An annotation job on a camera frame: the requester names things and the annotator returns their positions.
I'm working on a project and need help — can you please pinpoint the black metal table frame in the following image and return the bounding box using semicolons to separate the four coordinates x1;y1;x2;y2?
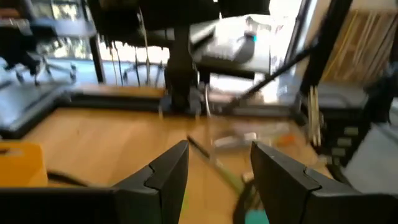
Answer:
0;90;299;139

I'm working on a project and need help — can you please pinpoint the black office chair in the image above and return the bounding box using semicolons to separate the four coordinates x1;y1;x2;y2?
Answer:
0;27;78;86

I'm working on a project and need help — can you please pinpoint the black diagonal desk bar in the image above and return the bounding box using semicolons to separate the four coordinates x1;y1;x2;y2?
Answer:
229;46;313;103

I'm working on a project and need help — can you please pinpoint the orange plastic bin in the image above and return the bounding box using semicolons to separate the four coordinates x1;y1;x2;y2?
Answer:
0;141;49;188

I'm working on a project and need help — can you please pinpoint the knife with orange handle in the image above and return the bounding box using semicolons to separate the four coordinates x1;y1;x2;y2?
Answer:
275;133;295;147

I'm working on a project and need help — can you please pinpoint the long black slotted turner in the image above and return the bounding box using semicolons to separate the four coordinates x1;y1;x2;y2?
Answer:
232;179;265;224

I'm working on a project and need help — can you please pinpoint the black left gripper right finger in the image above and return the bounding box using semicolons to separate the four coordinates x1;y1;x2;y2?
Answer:
251;139;398;224

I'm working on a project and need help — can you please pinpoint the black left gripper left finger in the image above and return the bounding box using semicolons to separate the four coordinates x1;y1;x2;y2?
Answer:
0;139;190;224

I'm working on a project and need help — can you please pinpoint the knife with pale green handle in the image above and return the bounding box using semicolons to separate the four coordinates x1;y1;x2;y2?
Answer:
185;134;246;194

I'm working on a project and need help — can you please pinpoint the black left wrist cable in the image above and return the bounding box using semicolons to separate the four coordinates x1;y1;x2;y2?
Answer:
46;169;94;188

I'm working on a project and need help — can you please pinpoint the blue silicone spatula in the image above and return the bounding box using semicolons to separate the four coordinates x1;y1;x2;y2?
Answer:
244;209;271;224

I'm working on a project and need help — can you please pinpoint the clear plastic container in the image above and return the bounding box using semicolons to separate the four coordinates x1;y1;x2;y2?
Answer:
203;119;301;164

